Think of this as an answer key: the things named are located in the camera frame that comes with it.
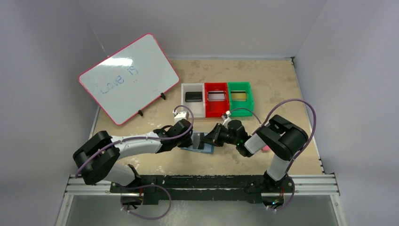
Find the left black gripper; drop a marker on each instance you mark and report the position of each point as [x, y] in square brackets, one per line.
[189, 139]

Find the red plastic bin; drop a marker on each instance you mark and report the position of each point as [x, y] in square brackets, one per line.
[216, 109]

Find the pink framed whiteboard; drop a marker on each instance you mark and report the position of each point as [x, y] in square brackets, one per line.
[129, 80]

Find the silver card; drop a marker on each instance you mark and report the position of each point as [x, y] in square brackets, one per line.
[216, 95]

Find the dark grey card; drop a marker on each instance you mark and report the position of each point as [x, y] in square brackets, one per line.
[197, 144]

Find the green plastic bin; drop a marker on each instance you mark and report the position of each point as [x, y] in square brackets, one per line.
[241, 107]

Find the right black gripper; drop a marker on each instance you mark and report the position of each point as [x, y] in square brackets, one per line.
[215, 135]

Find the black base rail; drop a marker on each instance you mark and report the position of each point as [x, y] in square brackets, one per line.
[249, 188]

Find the pink grey eraser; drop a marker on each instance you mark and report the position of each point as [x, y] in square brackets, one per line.
[265, 149]

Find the white plastic bin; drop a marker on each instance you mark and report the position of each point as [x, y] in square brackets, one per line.
[197, 108]

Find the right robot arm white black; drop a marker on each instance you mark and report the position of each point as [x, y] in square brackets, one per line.
[283, 137]

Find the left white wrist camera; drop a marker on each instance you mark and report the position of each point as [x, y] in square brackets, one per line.
[182, 115]

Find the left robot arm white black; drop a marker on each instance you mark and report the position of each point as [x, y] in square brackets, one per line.
[97, 158]

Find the black card in white bin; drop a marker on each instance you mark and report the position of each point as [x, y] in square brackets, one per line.
[193, 96]

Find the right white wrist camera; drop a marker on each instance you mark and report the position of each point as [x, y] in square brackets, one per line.
[226, 118]

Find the blue card holder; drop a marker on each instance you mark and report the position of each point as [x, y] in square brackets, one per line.
[208, 149]

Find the gold card in green bin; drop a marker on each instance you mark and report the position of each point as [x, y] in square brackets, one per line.
[239, 95]

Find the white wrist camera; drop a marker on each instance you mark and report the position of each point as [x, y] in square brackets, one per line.
[182, 115]
[226, 118]

